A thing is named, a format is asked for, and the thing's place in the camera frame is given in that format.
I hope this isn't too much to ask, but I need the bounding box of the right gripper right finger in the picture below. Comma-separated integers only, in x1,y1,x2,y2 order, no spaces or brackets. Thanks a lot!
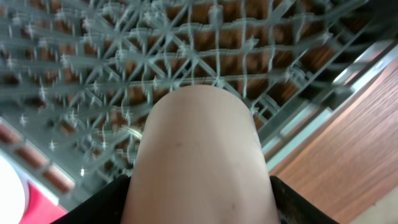
270,175,338,224

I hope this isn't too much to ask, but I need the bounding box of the pink plastic cup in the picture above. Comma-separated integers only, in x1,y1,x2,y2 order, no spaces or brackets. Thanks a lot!
121,85,279,224

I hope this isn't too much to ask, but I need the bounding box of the grey dishwasher rack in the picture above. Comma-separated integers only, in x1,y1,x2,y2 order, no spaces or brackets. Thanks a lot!
1,0,397,210

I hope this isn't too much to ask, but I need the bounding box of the red serving tray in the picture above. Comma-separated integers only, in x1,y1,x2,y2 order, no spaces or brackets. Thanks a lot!
19,183,67,224

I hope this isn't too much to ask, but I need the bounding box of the light blue plate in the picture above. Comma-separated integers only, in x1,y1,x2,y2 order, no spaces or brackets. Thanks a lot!
1,157,29,224

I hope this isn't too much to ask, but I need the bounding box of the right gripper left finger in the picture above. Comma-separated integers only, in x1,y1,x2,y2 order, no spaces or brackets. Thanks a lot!
52,175,131,224

